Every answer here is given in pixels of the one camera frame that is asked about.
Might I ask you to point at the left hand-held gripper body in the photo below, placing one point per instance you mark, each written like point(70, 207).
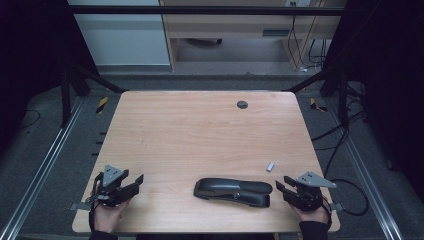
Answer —
point(111, 195)

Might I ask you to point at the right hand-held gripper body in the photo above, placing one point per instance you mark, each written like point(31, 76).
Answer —
point(306, 196)

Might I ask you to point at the silver staple strip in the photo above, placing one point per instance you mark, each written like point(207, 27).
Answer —
point(270, 166)

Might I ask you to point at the black stapler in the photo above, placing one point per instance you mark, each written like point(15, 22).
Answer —
point(230, 191)

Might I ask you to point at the person's right hand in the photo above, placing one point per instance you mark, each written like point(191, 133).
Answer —
point(313, 216)

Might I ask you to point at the person's left hand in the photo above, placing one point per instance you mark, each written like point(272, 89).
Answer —
point(106, 218)

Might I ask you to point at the grey tape tab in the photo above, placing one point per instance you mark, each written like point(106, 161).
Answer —
point(80, 206)
point(337, 207)

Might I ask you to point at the yellow black floor tape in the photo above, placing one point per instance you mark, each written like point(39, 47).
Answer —
point(316, 105)
point(102, 105)

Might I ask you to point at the dark round table grommet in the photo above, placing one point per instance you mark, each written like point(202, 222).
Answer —
point(242, 104)

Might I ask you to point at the black metal stand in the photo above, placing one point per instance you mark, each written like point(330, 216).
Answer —
point(66, 100)
point(343, 96)

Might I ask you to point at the white cabinet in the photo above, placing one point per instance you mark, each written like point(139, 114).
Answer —
point(123, 40)

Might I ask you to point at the light wooden desk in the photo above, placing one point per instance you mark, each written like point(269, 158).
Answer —
point(233, 25)

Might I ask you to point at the aluminium floor rail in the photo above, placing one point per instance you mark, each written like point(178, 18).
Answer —
point(365, 173)
point(43, 170)

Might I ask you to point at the black frame crossbar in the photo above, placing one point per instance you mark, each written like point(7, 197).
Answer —
point(200, 10)

